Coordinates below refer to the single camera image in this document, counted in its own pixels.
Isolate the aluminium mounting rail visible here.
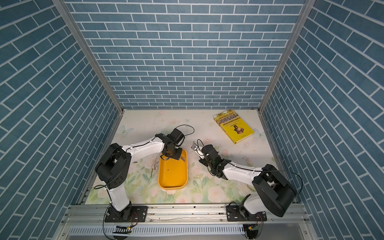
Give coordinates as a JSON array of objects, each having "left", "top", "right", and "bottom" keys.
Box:
[{"left": 62, "top": 204, "right": 310, "bottom": 225}]

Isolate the yellow plastic storage tray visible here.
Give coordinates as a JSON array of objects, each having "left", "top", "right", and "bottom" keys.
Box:
[{"left": 158, "top": 150, "right": 188, "bottom": 190}]

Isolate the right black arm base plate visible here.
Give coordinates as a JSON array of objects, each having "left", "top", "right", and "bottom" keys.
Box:
[{"left": 226, "top": 205, "right": 267, "bottom": 222}]

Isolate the white slotted cable duct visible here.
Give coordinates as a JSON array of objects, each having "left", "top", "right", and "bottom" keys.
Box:
[{"left": 69, "top": 224, "right": 244, "bottom": 237}]

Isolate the yellow paperback book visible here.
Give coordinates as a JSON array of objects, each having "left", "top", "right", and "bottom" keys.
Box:
[{"left": 214, "top": 110, "right": 254, "bottom": 144}]

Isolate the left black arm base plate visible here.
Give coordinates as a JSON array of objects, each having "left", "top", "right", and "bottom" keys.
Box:
[{"left": 104, "top": 205, "right": 148, "bottom": 224}]

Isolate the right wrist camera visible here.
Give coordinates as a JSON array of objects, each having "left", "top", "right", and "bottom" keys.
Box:
[{"left": 191, "top": 142, "right": 205, "bottom": 159}]

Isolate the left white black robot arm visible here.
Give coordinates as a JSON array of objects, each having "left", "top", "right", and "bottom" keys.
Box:
[{"left": 95, "top": 128, "right": 185, "bottom": 213}]

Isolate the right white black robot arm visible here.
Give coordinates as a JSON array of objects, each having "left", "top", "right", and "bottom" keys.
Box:
[{"left": 192, "top": 144, "right": 300, "bottom": 221}]

